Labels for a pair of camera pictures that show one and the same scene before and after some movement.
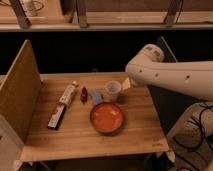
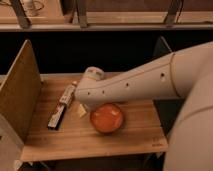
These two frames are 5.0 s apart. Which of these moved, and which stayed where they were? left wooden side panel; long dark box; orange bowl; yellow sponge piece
Moved: yellow sponge piece
Stayed: orange bowl; left wooden side panel; long dark box
